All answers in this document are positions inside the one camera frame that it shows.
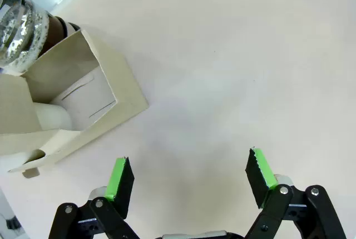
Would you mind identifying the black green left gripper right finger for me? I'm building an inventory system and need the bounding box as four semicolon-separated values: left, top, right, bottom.
244;147;347;239

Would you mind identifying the brown container with black band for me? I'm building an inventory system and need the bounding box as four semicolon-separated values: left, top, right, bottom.
38;16;82;59

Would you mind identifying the white cylinder with black ring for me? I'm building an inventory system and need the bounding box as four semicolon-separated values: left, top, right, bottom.
0;188;26;239

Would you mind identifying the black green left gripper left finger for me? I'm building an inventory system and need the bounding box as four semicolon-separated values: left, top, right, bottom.
48;155;140;239

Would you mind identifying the brown cardboard drink carrier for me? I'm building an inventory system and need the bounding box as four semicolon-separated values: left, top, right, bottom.
0;28;150;179

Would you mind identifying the clear glass pitcher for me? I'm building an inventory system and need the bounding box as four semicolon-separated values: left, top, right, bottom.
0;0;52;73

